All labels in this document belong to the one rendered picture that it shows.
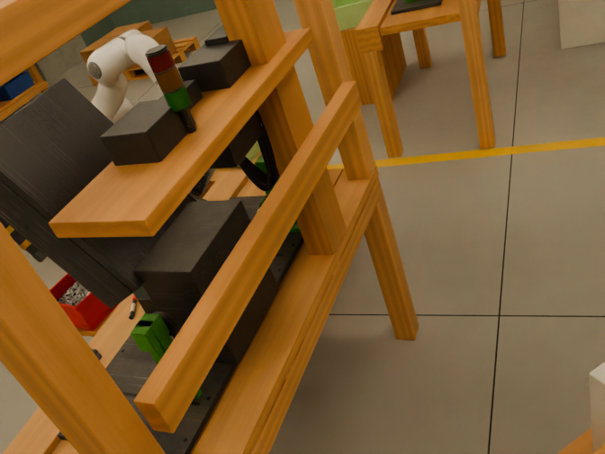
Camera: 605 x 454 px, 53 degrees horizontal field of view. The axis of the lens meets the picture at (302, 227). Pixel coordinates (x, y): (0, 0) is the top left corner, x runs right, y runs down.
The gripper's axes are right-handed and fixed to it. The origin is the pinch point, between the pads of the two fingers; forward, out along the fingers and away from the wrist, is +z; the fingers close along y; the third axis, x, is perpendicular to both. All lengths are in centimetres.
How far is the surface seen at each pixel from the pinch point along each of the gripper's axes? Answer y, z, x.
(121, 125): 51, 22, -21
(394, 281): -42, -28, 90
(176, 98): 58, 15, -12
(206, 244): 25.6, 26.9, 7.5
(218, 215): 21.2, 15.1, 7.7
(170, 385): 48, 69, 10
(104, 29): -609, -588, -228
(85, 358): 56, 72, -6
